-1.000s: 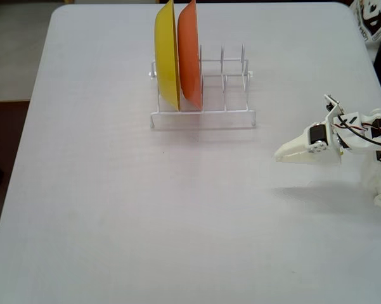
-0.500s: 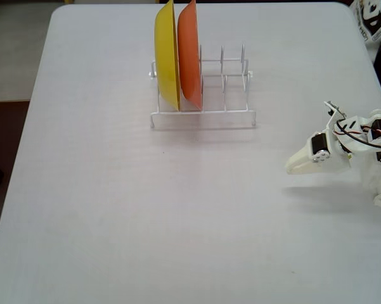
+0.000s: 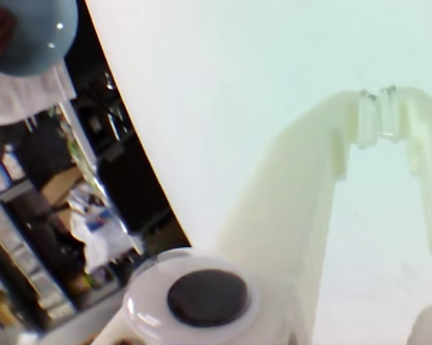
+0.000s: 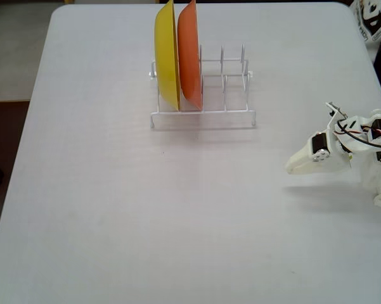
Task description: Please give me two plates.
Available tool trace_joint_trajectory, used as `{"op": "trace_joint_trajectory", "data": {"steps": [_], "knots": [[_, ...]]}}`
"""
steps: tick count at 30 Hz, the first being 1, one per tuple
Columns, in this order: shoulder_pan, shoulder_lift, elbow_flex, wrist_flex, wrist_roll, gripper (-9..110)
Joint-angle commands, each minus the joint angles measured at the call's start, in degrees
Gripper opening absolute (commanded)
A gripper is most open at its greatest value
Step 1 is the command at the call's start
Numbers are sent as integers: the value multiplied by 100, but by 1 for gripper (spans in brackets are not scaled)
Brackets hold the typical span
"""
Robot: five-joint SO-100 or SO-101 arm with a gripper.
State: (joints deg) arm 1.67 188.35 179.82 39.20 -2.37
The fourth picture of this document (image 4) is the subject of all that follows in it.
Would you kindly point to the dark brown furniture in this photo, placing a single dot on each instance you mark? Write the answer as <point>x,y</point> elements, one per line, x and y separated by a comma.
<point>6,133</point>

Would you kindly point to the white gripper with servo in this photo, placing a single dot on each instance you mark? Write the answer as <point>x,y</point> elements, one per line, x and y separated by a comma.
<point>308,160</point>

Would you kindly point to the yellow plate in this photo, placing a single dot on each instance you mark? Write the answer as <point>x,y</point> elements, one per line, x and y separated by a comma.
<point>166,57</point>

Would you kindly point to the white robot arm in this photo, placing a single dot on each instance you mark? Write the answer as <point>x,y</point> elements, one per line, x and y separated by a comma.
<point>371,171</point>

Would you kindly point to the light wooden leg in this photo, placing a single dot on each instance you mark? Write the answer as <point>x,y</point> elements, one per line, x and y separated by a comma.
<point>68,2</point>

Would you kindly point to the white item with black print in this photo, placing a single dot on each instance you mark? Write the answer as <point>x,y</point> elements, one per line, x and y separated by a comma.
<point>372,19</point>

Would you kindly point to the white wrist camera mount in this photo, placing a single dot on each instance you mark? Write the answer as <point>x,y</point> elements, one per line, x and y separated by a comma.
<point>333,122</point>

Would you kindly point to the orange plate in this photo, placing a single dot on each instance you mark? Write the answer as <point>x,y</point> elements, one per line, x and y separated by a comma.
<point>189,57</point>

